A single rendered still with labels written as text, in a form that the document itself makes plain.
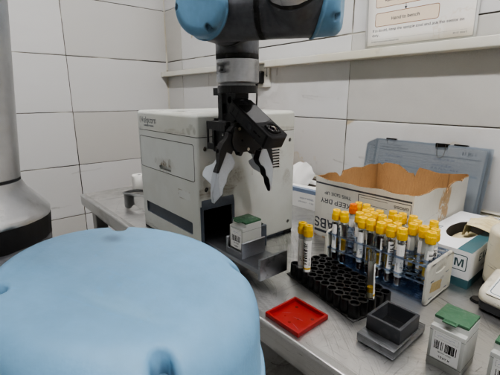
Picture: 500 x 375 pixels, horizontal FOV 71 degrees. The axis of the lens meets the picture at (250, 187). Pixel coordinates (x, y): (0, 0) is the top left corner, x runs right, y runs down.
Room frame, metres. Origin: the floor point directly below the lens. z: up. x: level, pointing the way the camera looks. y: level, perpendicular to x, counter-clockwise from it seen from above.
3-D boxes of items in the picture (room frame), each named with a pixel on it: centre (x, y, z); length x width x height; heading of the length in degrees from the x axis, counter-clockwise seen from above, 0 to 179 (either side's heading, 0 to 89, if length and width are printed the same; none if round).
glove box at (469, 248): (0.67, -0.45, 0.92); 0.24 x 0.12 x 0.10; 130
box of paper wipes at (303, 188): (1.12, -0.16, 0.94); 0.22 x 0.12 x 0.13; 44
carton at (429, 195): (0.83, -0.34, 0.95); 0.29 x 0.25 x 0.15; 130
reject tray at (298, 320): (0.48, -0.07, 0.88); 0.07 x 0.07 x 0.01; 40
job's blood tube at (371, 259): (0.50, -0.19, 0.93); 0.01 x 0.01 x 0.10
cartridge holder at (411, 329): (0.43, -0.20, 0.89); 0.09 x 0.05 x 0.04; 130
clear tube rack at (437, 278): (0.62, -0.25, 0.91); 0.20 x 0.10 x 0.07; 40
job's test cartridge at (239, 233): (0.64, 0.01, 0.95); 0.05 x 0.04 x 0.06; 130
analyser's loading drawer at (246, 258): (0.65, 0.02, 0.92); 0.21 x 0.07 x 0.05; 40
